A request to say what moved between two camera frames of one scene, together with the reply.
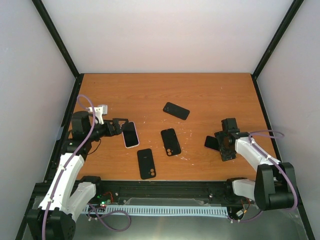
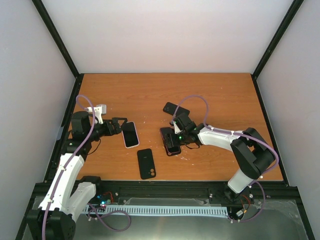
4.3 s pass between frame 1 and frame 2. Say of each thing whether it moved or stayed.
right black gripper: moved
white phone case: stayed
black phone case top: stayed
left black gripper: stayed
